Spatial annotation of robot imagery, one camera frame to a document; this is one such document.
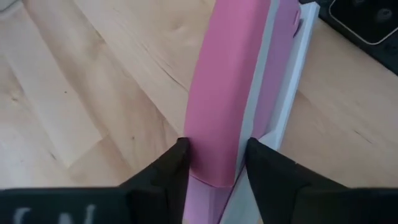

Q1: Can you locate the black table-level camera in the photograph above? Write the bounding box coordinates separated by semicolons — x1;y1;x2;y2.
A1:
300;0;398;75

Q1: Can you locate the pink stapler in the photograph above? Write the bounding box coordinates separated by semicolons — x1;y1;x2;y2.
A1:
182;0;321;224

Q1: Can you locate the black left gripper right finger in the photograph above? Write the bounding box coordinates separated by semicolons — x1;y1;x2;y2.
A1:
246;137;398;224

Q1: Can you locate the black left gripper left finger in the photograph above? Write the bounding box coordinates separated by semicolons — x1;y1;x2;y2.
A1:
0;137;192;224

